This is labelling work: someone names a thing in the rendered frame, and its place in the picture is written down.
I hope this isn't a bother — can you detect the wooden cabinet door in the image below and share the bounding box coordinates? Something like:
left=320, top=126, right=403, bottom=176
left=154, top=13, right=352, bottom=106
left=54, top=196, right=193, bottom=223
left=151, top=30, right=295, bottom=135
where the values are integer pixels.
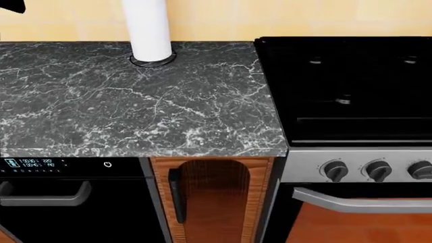
left=149, top=156, right=275, bottom=243

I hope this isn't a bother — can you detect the black round towel holder base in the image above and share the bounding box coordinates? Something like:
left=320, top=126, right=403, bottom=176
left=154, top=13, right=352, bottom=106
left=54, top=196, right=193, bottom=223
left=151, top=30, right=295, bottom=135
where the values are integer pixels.
left=129, top=51, right=177, bottom=68

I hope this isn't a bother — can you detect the white paper towel roll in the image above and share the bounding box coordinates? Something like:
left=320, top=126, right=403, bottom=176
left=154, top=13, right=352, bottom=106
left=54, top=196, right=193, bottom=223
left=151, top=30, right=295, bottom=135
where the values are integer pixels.
left=121, top=0, right=173, bottom=63

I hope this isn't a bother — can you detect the dark stove knob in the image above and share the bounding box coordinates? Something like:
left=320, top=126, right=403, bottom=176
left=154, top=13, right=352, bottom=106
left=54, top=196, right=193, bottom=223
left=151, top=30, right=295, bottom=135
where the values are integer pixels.
left=407, top=159, right=432, bottom=180
left=362, top=159, right=393, bottom=184
left=319, top=159, right=350, bottom=184

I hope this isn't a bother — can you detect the black and steel stove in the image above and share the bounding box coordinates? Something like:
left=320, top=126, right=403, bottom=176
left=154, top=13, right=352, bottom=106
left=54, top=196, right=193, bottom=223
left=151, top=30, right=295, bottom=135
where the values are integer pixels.
left=253, top=36, right=432, bottom=243

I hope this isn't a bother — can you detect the black dishwasher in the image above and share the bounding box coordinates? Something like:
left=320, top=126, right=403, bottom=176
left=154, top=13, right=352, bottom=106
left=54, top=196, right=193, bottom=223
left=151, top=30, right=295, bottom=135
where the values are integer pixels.
left=0, top=156, right=169, bottom=243

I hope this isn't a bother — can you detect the black cabinet door handle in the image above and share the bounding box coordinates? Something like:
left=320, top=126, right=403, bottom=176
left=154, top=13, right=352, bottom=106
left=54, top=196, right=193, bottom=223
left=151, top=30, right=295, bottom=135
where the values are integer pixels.
left=168, top=167, right=186, bottom=225

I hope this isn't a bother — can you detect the grey oven door handle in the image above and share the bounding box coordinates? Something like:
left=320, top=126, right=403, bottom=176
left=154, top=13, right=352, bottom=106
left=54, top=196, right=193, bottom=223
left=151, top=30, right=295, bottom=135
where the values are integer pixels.
left=292, top=186, right=432, bottom=215

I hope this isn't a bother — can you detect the grey dishwasher handle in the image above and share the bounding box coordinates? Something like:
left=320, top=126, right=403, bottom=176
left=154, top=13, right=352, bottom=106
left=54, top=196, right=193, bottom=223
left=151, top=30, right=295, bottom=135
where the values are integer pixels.
left=0, top=180, right=92, bottom=207

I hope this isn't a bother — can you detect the black object at wall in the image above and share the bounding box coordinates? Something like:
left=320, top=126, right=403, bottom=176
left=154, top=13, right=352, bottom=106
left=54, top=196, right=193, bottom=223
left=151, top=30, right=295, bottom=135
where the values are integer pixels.
left=0, top=0, right=27, bottom=15

